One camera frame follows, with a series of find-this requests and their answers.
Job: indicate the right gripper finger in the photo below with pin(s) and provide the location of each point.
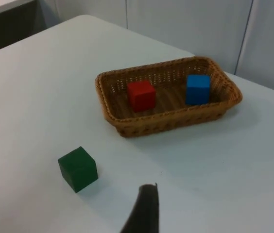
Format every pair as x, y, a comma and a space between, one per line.
143, 213

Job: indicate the green cube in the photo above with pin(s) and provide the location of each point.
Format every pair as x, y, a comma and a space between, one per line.
78, 169

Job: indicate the red cube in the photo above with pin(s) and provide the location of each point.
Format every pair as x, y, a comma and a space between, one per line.
142, 96

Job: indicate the pale brown wicker basket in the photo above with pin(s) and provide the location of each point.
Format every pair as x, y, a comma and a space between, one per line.
224, 110

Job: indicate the blue cube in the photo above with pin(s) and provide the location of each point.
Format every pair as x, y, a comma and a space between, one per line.
197, 89

